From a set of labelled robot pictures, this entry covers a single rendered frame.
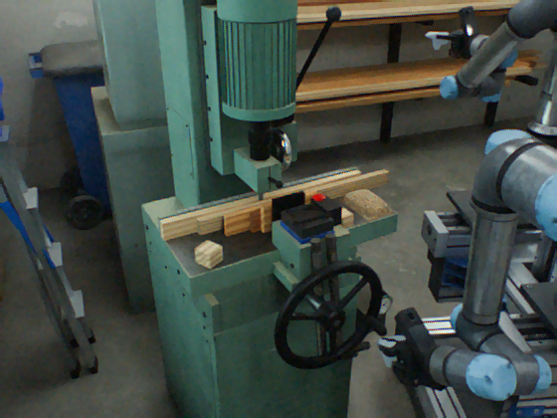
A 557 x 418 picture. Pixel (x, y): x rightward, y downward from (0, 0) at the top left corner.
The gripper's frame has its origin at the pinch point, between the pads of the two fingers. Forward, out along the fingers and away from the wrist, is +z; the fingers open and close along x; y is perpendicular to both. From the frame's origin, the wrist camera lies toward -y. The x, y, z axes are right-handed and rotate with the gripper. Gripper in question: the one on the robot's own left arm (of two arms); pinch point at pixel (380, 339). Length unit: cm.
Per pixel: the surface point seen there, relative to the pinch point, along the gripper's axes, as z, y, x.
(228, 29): 0, -76, -18
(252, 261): 13.2, -24.9, -20.8
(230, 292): 16.6, -19.0, -26.9
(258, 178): 15.5, -43.5, -12.9
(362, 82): 181, -92, 148
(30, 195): 100, -59, -61
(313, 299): 6.4, -12.9, -11.0
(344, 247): 3.4, -22.6, -1.2
